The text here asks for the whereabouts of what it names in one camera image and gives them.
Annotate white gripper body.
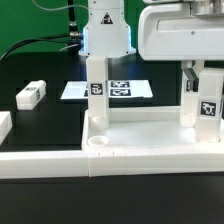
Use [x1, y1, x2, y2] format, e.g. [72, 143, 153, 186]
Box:
[138, 0, 224, 61]

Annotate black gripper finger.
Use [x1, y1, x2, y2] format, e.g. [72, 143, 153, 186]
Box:
[181, 61, 199, 92]

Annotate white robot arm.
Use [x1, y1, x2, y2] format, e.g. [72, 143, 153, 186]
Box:
[80, 0, 224, 83]

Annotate fiducial marker sheet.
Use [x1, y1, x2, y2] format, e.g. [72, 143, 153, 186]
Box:
[61, 80, 153, 100]

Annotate white L-shaped guide fence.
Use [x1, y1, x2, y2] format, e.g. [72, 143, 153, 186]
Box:
[0, 149, 224, 179]

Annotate white block at left edge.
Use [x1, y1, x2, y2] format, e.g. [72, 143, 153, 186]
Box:
[0, 111, 12, 145]

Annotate grey thin cable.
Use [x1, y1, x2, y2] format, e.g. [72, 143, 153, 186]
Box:
[31, 0, 90, 12]

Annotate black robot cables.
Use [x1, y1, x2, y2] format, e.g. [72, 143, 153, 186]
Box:
[0, 0, 84, 62]

